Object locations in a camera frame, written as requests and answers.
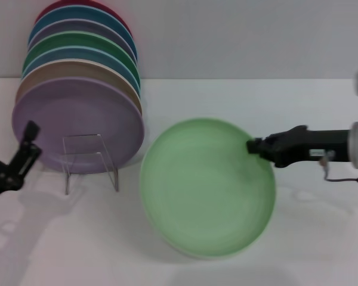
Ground clear acrylic plate rack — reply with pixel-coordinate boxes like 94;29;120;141
60;133;120;196

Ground light blue plate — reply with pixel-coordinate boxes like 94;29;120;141
21;45;141;99

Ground beige plate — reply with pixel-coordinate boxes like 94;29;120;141
15;58;143;114

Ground teal blue plate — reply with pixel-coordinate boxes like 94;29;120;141
28;5;137;52

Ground lilac purple plate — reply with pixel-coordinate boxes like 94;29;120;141
11;76;146;175

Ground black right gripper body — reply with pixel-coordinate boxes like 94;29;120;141
282;128;352;167

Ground red plate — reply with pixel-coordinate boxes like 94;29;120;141
34;0;134;38

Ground grey purple plate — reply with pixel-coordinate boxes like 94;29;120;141
27;18;138;64

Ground dark green plate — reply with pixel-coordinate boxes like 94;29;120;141
22;30;140;79

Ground light green plate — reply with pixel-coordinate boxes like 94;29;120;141
140;117;277;260

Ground dark right gripper cable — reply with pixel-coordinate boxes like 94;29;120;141
319;151;358;185

